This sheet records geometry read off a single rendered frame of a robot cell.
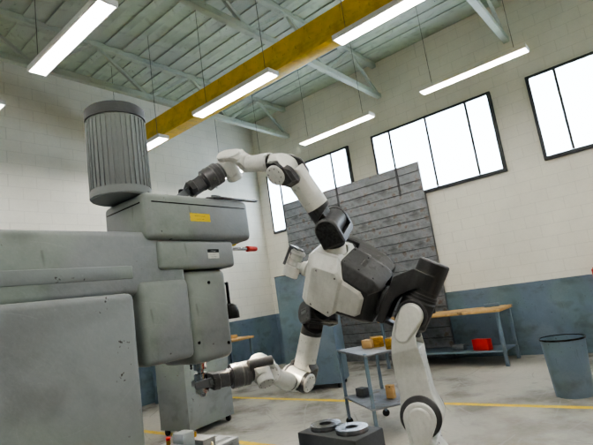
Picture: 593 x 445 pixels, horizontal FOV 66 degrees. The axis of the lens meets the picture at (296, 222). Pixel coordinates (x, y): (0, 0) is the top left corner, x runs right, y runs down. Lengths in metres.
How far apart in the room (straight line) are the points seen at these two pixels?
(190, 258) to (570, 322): 7.67
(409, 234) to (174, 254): 8.06
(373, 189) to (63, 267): 8.78
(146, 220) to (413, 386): 1.08
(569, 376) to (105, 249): 5.29
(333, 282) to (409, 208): 7.78
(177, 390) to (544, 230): 6.28
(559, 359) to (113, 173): 5.23
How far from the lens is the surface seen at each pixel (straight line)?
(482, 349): 8.30
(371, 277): 1.72
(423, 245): 9.30
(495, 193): 8.96
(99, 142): 1.65
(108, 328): 1.32
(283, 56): 6.96
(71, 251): 1.43
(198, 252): 1.65
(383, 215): 9.70
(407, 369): 1.77
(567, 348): 5.95
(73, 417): 1.29
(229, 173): 1.85
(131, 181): 1.59
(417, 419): 1.75
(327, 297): 1.77
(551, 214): 8.73
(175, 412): 6.44
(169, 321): 1.55
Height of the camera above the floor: 1.48
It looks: 9 degrees up
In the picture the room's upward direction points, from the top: 8 degrees counter-clockwise
